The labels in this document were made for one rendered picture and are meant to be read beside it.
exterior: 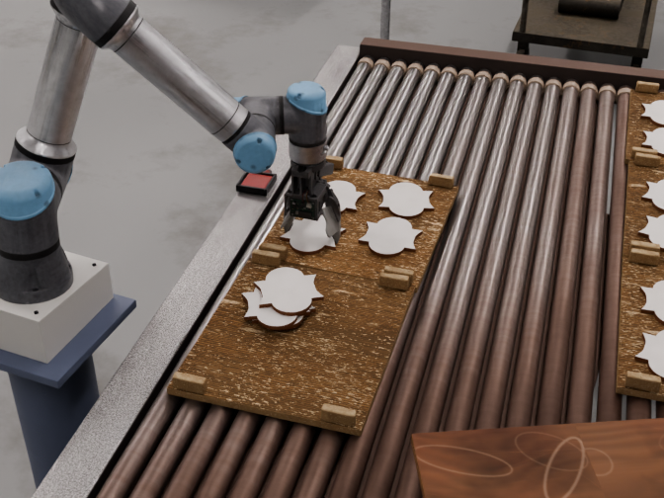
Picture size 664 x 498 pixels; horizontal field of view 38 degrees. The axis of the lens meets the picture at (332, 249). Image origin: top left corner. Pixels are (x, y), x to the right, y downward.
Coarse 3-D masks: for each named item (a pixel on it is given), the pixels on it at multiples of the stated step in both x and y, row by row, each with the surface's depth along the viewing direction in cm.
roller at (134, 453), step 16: (368, 64) 284; (352, 80) 274; (352, 96) 268; (336, 112) 258; (336, 128) 254; (272, 208) 219; (272, 224) 213; (256, 240) 208; (224, 288) 194; (208, 320) 185; (176, 368) 175; (160, 400) 167; (176, 400) 169; (160, 416) 165; (144, 432) 161; (160, 432) 163; (128, 448) 158; (144, 448) 159; (128, 464) 155; (144, 464) 158; (112, 480) 152; (128, 480) 154; (112, 496) 150
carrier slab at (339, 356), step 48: (240, 288) 191; (336, 288) 191; (384, 288) 192; (240, 336) 179; (288, 336) 179; (336, 336) 179; (384, 336) 179; (240, 384) 168; (288, 384) 168; (336, 384) 168
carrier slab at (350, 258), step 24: (456, 192) 222; (360, 216) 213; (384, 216) 213; (432, 216) 213; (264, 240) 205; (432, 240) 205; (288, 264) 199; (312, 264) 198; (336, 264) 198; (360, 264) 198; (384, 264) 198; (408, 264) 198
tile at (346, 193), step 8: (336, 184) 222; (344, 184) 222; (352, 184) 222; (336, 192) 220; (344, 192) 220; (352, 192) 220; (360, 192) 220; (344, 200) 217; (352, 200) 217; (344, 208) 214; (352, 208) 214
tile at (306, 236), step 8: (320, 216) 211; (296, 224) 208; (304, 224) 208; (312, 224) 208; (320, 224) 208; (288, 232) 206; (296, 232) 206; (304, 232) 206; (312, 232) 206; (320, 232) 206; (344, 232) 208; (288, 240) 205; (296, 240) 203; (304, 240) 203; (312, 240) 203; (320, 240) 203; (328, 240) 203; (296, 248) 201; (304, 248) 201; (312, 248) 201; (320, 248) 201; (328, 248) 202
